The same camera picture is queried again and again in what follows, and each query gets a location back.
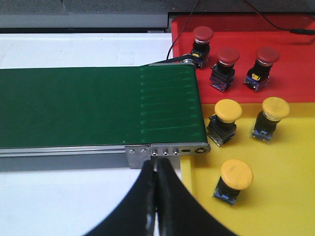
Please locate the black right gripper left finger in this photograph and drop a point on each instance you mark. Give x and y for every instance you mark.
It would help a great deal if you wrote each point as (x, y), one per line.
(135, 214)

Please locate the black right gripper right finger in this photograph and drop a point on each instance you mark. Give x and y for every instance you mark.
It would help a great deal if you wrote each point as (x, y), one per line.
(179, 213)

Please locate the yellow mushroom push button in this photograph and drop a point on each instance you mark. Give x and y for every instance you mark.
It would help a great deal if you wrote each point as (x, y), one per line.
(222, 127)
(235, 176)
(274, 109)

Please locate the red mushroom push button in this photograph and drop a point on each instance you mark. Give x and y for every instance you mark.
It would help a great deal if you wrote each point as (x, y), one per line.
(259, 75)
(223, 71)
(201, 45)

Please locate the yellow plastic tray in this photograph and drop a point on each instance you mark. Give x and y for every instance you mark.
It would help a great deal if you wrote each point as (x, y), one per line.
(281, 199)

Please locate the grey granite counter slab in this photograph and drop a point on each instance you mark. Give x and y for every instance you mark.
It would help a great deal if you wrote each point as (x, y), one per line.
(12, 7)
(170, 6)

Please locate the aluminium conveyor frame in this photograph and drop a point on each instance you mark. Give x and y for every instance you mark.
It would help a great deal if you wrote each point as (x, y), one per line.
(172, 150)

